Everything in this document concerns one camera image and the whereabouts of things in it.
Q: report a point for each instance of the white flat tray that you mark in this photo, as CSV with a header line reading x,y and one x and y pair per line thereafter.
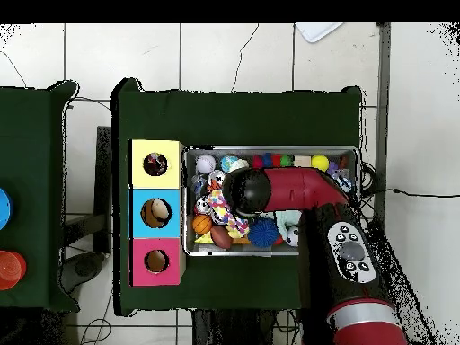
x,y
316,30

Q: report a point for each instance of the polka dot cloth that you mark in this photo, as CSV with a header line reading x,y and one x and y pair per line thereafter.
x,y
219,205
155,164

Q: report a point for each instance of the blue globe ball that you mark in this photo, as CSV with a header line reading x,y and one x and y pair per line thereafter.
x,y
228,162

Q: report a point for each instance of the plain yellow ball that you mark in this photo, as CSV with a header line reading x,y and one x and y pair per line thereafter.
x,y
320,162

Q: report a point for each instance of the small orange basketball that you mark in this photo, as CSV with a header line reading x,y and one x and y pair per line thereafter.
x,y
202,224

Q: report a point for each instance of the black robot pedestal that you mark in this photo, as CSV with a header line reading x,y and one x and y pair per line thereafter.
x,y
222,329

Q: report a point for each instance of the blue plastic cup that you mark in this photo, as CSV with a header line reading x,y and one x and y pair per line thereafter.
x,y
4,208

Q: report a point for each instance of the red plastic cup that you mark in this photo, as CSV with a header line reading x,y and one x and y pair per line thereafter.
x,y
10,269

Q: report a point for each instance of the small soccer ball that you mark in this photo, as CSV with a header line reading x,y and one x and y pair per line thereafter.
x,y
293,236

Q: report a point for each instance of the plain wooden block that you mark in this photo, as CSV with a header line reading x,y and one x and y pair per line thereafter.
x,y
302,161

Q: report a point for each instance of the small brown football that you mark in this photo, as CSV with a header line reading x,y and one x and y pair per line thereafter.
x,y
221,237

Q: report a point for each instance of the wooden box with three holes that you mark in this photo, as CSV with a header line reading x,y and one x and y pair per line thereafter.
x,y
158,248

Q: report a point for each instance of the mint green knit cloth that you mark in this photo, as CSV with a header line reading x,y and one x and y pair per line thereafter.
x,y
287,217

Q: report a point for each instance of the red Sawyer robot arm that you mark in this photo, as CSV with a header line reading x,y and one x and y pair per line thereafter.
x,y
298,187

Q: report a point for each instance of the blue spiky ball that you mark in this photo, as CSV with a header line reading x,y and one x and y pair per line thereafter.
x,y
263,233

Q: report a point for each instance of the dark green side table cloth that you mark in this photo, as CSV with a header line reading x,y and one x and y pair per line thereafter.
x,y
32,143

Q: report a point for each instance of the shallow clear mesh bin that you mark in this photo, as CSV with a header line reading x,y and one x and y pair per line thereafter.
x,y
251,150

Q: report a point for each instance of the white baseball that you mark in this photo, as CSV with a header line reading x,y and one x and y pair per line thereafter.
x,y
205,164

